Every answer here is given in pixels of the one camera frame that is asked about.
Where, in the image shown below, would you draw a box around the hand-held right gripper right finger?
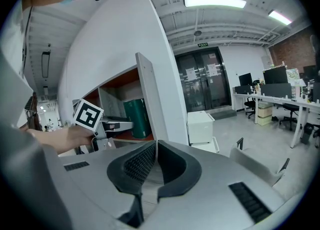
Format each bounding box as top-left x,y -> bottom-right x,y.
156,139 -> 203,204

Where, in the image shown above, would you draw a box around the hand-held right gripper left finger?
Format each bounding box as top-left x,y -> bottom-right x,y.
106,140 -> 158,228

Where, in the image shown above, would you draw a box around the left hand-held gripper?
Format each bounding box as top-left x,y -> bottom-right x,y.
72,98 -> 135,152

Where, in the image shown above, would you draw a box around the person's left forearm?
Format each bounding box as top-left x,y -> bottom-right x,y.
25,125 -> 95,155

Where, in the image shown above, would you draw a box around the grey wooden desk with shelves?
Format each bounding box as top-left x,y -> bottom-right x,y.
57,52 -> 190,159

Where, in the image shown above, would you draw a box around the long white office desk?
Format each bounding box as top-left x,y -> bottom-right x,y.
232,91 -> 320,149

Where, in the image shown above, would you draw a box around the short dark desk partition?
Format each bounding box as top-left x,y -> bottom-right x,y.
260,83 -> 293,99

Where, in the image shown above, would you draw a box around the large white drawer cabinet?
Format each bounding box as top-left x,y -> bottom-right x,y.
191,136 -> 221,154

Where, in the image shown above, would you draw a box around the small white drawer cabinet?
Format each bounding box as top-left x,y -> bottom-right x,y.
187,110 -> 216,147

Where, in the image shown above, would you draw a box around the grey door ramp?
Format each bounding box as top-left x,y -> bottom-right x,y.
211,109 -> 238,121

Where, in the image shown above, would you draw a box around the grey armchair with black legs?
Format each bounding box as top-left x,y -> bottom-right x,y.
229,137 -> 291,188

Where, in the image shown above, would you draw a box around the black glass double door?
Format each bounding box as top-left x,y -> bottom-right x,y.
174,46 -> 233,114

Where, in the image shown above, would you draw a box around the black office chair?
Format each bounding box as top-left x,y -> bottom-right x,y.
243,93 -> 259,120
278,102 -> 300,132

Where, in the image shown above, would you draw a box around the dark hanging lamp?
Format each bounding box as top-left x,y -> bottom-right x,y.
40,51 -> 51,79

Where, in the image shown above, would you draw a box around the stacked beige boxes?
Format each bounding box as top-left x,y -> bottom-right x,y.
257,102 -> 274,126

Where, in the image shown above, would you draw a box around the person's light grey shirt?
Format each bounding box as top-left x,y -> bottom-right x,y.
0,0 -> 74,230

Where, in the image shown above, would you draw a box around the small black monitor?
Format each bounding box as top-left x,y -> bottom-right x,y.
238,72 -> 254,87

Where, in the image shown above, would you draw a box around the black trash bin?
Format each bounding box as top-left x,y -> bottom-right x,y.
300,123 -> 314,145

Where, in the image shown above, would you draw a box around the large black monitor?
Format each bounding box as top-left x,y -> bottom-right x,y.
262,66 -> 289,85

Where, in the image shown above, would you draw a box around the long ceiling light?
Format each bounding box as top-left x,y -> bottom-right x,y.
182,0 -> 248,9

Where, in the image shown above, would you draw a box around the short ceiling light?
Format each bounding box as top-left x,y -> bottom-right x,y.
267,9 -> 293,26

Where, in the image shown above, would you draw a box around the black lanyard cable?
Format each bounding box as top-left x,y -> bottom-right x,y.
21,0 -> 34,79

